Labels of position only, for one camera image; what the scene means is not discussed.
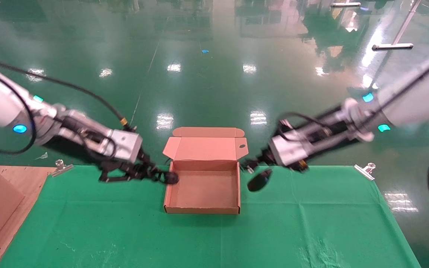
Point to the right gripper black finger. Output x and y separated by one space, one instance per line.
257 168
261 159

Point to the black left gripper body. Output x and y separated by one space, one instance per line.
119 165

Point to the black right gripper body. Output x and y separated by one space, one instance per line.
272 158

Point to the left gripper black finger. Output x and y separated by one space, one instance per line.
150 165
143 171

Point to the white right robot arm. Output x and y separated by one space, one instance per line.
415 100

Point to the open brown cardboard box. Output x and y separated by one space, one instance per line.
203 191

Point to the metal binder clip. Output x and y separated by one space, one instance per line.
62 168
365 170

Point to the clear plastic scrap on floor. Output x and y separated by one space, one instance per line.
43 156

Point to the green table cloth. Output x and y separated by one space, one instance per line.
214 238

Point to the brown wooden board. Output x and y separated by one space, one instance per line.
32 178

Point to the white table leg with foot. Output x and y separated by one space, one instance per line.
393 46

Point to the white table foot bar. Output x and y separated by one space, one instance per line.
345 5

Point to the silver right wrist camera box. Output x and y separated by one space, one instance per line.
289 150

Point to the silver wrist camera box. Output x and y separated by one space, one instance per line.
289 150
127 144

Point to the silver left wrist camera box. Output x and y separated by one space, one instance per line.
127 144

